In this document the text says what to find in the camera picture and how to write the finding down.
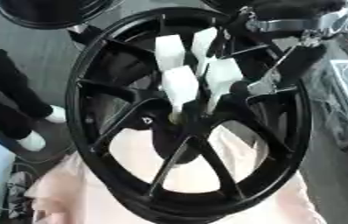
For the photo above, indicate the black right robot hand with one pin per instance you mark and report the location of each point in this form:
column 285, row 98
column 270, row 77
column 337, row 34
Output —
column 294, row 8

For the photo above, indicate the black spoked wheel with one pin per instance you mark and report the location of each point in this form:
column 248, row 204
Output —
column 131, row 186

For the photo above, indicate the black round wheel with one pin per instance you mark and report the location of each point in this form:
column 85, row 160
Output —
column 44, row 13

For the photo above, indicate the person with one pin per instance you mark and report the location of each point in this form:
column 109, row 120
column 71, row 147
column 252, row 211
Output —
column 3, row 87

